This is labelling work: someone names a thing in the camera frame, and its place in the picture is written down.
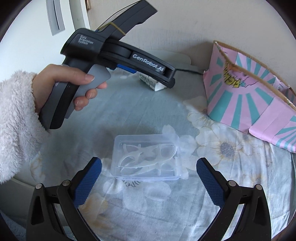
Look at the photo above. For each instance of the person's left hand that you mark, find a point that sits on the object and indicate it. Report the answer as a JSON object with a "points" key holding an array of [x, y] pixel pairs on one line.
{"points": [[43, 84]]}

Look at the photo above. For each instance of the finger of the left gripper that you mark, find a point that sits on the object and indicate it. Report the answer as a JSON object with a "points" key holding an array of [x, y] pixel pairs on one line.
{"points": [[166, 79], [126, 68]]}

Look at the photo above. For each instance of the clear plastic floss box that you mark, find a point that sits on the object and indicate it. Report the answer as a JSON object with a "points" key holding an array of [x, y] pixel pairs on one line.
{"points": [[146, 158]]}

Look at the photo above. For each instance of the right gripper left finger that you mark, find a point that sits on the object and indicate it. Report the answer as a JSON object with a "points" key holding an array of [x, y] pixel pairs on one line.
{"points": [[75, 194]]}

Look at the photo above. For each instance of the small wooden wall block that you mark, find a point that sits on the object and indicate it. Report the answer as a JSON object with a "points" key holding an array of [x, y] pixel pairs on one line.
{"points": [[88, 4]]}

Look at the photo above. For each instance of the floral blue bedsheet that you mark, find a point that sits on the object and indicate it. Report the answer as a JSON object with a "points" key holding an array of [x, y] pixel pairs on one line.
{"points": [[162, 210]]}

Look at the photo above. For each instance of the floral tissue pack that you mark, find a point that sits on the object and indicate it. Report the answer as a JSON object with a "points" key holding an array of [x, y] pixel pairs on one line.
{"points": [[151, 82]]}

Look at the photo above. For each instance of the white fluffy sleeve forearm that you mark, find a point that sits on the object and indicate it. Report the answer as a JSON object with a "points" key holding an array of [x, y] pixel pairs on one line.
{"points": [[21, 131]]}

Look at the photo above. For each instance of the pink teal cardboard box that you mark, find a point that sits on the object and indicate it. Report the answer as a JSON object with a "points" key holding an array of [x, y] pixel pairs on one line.
{"points": [[246, 95]]}

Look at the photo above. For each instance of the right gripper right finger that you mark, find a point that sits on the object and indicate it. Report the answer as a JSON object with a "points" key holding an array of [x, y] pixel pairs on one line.
{"points": [[223, 195]]}

